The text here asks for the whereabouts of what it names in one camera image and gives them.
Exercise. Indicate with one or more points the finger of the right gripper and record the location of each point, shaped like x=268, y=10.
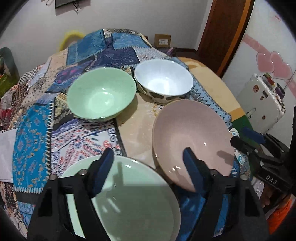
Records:
x=245, y=144
x=268, y=141

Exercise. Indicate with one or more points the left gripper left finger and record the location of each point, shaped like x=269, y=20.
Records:
x=51, y=217

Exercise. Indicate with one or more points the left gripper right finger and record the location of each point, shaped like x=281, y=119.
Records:
x=245, y=219

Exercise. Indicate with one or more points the pink bowl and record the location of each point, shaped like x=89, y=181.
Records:
x=189, y=124

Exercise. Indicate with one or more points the mint green plate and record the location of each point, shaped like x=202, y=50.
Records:
x=136, y=203

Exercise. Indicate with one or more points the white spotted bowl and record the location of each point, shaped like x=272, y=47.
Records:
x=163, y=80

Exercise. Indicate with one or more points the mint green bowl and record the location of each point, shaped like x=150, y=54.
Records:
x=101, y=94

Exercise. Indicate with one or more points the orange sleeve forearm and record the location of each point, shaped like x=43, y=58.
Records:
x=277, y=217

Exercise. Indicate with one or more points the person right hand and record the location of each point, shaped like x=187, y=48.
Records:
x=267, y=194

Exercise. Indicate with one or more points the white suitcase with stickers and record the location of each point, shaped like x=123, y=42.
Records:
x=262, y=106

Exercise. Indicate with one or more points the patchwork bed cover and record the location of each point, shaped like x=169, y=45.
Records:
x=114, y=139

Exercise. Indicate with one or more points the white folded cloth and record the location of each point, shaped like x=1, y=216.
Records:
x=7, y=142

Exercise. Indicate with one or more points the cardboard box on floor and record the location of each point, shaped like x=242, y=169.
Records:
x=162, y=41

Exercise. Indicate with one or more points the grey green plush cushion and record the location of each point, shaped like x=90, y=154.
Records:
x=8, y=64

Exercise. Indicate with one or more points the small black wall monitor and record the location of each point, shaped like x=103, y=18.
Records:
x=60, y=3

